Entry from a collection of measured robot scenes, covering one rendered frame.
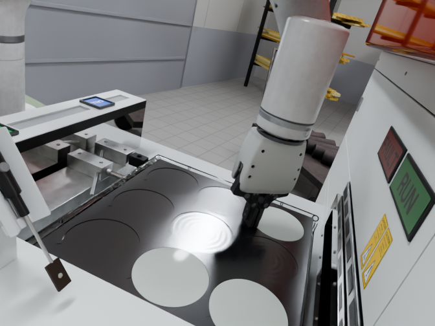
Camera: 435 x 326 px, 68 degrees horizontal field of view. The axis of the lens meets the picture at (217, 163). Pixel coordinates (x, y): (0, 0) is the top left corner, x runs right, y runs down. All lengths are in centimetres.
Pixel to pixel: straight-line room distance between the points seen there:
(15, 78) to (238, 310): 66
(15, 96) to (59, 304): 60
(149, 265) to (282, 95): 29
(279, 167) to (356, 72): 739
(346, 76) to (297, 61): 744
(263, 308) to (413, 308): 20
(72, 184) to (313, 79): 44
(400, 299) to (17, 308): 32
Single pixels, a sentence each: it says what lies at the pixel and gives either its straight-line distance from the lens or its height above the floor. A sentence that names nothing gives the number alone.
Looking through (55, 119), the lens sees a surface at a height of 96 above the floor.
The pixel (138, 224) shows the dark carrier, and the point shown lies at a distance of 52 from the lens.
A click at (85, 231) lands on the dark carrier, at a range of 50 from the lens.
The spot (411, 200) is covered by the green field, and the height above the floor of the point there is 110.
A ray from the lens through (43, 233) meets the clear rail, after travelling 50.
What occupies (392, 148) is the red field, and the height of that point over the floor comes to 111.
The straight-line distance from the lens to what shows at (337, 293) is 46.
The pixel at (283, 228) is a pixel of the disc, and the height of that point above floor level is 90.
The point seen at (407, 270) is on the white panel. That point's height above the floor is 106.
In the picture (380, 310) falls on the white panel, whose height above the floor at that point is 101.
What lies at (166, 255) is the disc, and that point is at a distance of 47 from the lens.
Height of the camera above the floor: 122
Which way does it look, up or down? 25 degrees down
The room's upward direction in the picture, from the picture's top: 15 degrees clockwise
